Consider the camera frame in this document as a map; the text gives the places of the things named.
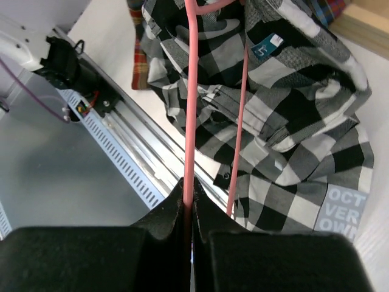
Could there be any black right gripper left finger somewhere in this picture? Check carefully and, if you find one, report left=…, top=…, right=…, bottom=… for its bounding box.
left=1, top=179, right=193, bottom=291

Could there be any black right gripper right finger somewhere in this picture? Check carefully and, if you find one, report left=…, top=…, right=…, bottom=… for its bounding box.
left=192, top=178, right=374, bottom=291

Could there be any black white checkered shirt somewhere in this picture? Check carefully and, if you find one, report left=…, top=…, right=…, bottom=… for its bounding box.
left=141, top=0, right=374, bottom=241

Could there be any pink wire hanger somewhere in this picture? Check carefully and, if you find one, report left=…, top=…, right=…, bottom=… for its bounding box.
left=183, top=1, right=248, bottom=216

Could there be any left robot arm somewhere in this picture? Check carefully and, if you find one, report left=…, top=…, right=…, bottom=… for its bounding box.
left=1, top=18, right=99, bottom=95

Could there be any brown red plaid shirt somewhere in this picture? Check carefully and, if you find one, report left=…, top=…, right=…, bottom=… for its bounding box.
left=127, top=0, right=149, bottom=90

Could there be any wooden clothes rack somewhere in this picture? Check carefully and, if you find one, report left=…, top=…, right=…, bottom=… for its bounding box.
left=329, top=0, right=389, bottom=59

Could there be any grey slotted cable duct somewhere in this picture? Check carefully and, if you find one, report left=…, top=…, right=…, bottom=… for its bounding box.
left=1, top=96, right=162, bottom=237

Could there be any aluminium mounting rail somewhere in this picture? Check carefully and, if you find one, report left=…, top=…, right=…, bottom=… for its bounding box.
left=54, top=27, right=232, bottom=210

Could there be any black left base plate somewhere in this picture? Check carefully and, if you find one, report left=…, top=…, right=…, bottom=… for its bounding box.
left=76, top=65, right=121, bottom=117

